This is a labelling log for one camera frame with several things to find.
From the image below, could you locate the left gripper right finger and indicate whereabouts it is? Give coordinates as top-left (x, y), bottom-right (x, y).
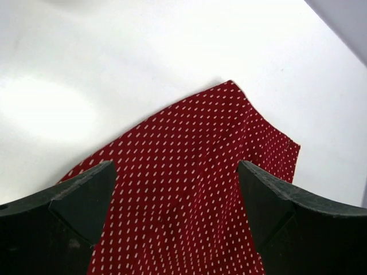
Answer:
top-left (237, 161), bottom-right (366, 274)

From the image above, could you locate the red polka dot skirt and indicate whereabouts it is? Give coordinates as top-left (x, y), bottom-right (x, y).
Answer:
top-left (65, 81), bottom-right (300, 275)

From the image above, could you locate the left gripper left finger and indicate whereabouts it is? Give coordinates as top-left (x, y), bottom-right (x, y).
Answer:
top-left (1, 161), bottom-right (116, 274)

